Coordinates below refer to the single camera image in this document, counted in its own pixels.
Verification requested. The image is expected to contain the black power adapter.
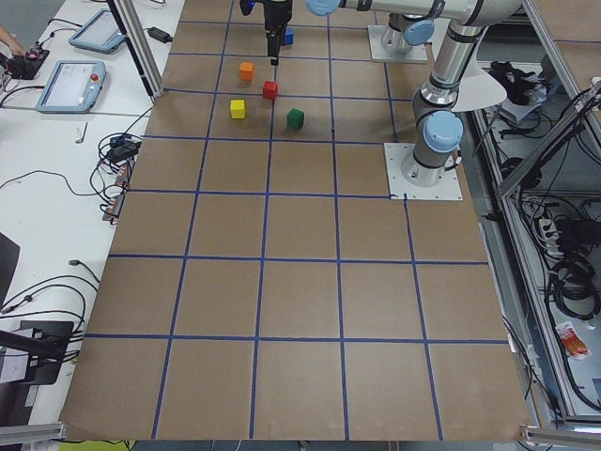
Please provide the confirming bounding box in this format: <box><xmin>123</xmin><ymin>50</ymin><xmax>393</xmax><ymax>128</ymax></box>
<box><xmin>147</xmin><ymin>26</ymin><xmax>173</xmax><ymax>43</ymax></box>

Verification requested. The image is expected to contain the teach pendant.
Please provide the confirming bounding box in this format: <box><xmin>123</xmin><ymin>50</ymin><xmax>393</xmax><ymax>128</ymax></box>
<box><xmin>69</xmin><ymin>8</ymin><xmax>124</xmax><ymax>54</ymax></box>
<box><xmin>36</xmin><ymin>60</ymin><xmax>106</xmax><ymax>114</ymax></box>

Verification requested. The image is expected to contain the white chair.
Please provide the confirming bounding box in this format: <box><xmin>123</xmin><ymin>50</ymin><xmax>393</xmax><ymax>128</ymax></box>
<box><xmin>452</xmin><ymin>55</ymin><xmax>507</xmax><ymax>113</ymax></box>

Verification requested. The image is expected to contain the near teach pendant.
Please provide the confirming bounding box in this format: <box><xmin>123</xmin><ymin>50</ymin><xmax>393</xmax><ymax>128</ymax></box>
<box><xmin>36</xmin><ymin>60</ymin><xmax>106</xmax><ymax>114</ymax></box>

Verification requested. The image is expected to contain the far teach pendant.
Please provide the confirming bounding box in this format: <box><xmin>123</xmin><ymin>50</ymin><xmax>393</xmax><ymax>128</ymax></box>
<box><xmin>69</xmin><ymin>8</ymin><xmax>124</xmax><ymax>54</ymax></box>

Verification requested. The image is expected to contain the green wooden block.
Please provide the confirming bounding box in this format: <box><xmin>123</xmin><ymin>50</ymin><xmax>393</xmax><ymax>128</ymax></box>
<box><xmin>286</xmin><ymin>108</ymin><xmax>305</xmax><ymax>130</ymax></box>

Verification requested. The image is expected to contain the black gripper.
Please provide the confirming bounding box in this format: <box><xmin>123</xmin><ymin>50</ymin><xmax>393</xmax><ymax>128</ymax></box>
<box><xmin>263</xmin><ymin>0</ymin><xmax>292</xmax><ymax>66</ymax></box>

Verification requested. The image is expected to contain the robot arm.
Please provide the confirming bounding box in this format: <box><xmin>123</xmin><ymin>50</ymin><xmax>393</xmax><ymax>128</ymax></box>
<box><xmin>262</xmin><ymin>1</ymin><xmax>445</xmax><ymax>66</ymax></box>
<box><xmin>305</xmin><ymin>1</ymin><xmax>520</xmax><ymax>187</ymax></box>

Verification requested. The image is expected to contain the red wooden block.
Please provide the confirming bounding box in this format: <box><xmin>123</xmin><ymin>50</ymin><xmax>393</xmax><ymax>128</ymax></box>
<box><xmin>262</xmin><ymin>80</ymin><xmax>278</xmax><ymax>101</ymax></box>

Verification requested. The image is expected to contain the blue wooden block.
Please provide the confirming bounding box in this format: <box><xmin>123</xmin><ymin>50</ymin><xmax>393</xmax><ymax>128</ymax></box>
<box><xmin>283</xmin><ymin>27</ymin><xmax>294</xmax><ymax>46</ymax></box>

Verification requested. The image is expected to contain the yellow wooden block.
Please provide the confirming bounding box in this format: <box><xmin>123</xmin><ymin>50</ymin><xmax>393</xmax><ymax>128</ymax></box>
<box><xmin>229</xmin><ymin>99</ymin><xmax>246</xmax><ymax>119</ymax></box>

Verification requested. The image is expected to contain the orange wooden block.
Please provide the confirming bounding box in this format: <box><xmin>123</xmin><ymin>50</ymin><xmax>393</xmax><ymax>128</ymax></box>
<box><xmin>239</xmin><ymin>61</ymin><xmax>255</xmax><ymax>82</ymax></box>

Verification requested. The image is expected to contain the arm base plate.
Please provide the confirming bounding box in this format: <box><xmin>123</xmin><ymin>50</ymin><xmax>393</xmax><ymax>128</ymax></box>
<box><xmin>368</xmin><ymin>25</ymin><xmax>428</xmax><ymax>64</ymax></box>
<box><xmin>383</xmin><ymin>143</ymin><xmax>463</xmax><ymax>201</ymax></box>

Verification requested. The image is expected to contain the aluminium frame post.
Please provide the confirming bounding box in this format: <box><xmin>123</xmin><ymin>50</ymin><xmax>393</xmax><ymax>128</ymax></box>
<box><xmin>107</xmin><ymin>0</ymin><xmax>164</xmax><ymax>99</ymax></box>

